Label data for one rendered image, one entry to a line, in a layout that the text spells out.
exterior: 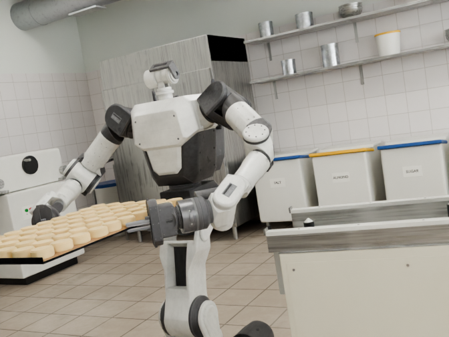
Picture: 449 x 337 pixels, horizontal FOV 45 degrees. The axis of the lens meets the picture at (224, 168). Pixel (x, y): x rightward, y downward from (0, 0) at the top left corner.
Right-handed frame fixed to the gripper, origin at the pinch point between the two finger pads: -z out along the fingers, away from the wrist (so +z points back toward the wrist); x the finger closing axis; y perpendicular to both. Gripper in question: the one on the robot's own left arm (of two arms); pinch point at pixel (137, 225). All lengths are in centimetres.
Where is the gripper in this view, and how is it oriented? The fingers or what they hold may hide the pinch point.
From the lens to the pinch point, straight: 140.9
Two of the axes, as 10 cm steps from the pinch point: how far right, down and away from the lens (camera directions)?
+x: -1.6, -9.8, -0.9
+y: 2.7, 0.4, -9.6
